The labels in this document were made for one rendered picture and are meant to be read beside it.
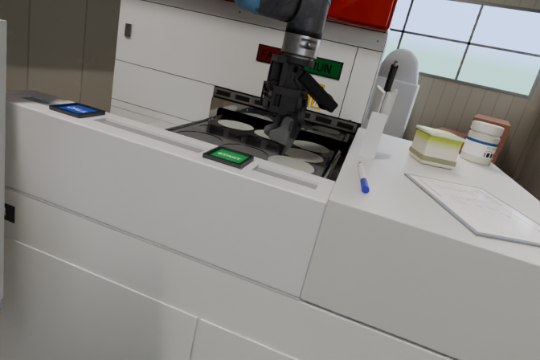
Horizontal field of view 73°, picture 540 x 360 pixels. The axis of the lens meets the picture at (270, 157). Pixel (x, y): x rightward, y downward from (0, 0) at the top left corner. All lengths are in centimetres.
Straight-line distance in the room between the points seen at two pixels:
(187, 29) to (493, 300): 101
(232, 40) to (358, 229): 80
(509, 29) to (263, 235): 662
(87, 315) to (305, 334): 36
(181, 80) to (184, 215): 74
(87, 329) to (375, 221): 50
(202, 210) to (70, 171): 22
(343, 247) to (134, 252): 31
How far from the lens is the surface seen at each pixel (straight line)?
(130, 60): 130
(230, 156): 52
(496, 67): 690
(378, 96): 70
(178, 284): 58
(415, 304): 50
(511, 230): 57
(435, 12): 701
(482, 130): 100
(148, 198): 54
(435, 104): 691
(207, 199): 50
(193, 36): 118
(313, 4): 75
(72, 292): 71
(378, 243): 46
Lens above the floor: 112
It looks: 16 degrees down
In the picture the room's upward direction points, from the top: 13 degrees clockwise
